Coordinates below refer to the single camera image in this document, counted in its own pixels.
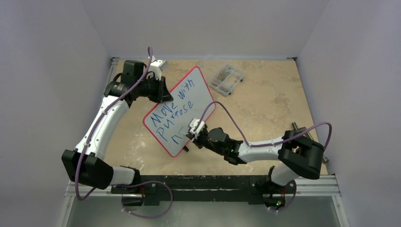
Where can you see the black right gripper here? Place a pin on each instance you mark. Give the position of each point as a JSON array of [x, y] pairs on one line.
[[198, 137]]

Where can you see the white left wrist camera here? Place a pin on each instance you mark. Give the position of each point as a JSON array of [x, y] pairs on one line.
[[157, 66]]

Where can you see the black table clamp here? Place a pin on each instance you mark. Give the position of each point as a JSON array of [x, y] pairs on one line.
[[325, 160]]

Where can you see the aluminium front frame rail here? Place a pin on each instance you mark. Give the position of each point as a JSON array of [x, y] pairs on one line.
[[326, 185]]

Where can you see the clear plastic screw box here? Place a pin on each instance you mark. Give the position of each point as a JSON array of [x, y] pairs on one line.
[[226, 79]]

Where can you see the red framed whiteboard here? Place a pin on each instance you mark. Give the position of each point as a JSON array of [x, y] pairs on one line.
[[169, 122]]

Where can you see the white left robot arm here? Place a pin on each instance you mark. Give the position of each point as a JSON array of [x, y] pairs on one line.
[[130, 84]]

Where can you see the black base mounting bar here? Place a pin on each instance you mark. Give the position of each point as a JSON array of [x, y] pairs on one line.
[[252, 189]]

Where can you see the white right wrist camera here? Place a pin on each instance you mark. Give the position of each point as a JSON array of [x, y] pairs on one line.
[[195, 127]]

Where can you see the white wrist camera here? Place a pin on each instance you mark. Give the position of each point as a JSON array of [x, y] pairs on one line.
[[195, 127], [157, 66]]

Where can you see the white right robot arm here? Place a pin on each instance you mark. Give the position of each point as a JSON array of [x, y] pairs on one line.
[[300, 156]]

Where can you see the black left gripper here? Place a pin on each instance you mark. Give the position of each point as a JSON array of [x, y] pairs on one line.
[[162, 94]]

